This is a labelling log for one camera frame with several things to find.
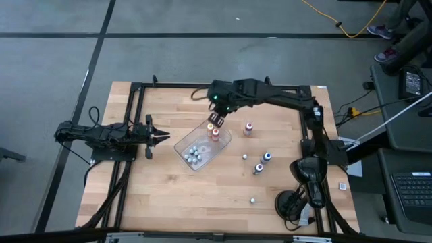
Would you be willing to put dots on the black rig crossbar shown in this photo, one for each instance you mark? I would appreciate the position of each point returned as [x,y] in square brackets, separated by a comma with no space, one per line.
[67,236]

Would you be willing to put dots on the person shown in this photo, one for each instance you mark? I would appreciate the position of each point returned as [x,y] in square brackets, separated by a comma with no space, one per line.
[379,31]

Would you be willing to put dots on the black chair base leg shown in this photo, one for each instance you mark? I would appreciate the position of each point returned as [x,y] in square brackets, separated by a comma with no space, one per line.
[11,155]

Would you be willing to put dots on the blue food coloring bottle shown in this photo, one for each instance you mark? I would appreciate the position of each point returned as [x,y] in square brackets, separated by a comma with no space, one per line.
[266,156]

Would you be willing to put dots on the black keyboard desk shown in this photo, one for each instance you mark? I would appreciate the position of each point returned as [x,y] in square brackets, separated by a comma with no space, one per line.
[395,216]

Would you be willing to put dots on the black keyboard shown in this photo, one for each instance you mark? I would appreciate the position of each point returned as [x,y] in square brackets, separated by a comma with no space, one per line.
[415,192]

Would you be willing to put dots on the clear plastic bin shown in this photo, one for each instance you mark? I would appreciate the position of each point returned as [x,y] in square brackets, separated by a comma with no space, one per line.
[209,152]

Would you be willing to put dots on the yellow plug connector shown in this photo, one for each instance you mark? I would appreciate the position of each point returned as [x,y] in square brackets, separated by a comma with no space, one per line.
[354,112]

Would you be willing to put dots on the white code sticker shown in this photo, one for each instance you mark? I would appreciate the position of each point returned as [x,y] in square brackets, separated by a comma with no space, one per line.
[343,186]

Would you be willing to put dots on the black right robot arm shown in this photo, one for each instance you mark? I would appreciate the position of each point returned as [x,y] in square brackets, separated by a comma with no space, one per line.
[280,96]

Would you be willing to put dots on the orange food coloring bottle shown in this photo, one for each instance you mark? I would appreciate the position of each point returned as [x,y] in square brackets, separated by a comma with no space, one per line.
[215,132]

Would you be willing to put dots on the purple food coloring bottle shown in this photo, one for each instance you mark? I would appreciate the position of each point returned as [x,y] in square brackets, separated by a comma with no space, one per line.
[258,167]

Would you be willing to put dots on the pink food coloring bottle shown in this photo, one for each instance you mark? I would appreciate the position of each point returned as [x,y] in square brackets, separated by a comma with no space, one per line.
[248,127]

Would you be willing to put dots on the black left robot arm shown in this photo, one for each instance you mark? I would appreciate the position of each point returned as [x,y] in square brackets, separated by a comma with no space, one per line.
[98,135]

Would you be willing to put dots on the dark grey side desk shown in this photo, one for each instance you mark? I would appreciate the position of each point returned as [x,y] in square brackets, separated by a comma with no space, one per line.
[405,131]

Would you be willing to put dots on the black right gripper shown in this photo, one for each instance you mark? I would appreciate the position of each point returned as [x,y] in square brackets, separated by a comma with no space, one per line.
[222,94]

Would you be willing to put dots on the black desk lamp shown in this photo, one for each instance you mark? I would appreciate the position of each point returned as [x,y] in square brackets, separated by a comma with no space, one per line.
[310,175]

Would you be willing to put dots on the white pole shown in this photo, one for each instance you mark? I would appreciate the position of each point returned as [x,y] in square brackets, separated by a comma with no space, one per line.
[395,116]

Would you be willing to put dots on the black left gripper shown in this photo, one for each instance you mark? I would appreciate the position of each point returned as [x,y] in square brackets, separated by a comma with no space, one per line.
[148,138]

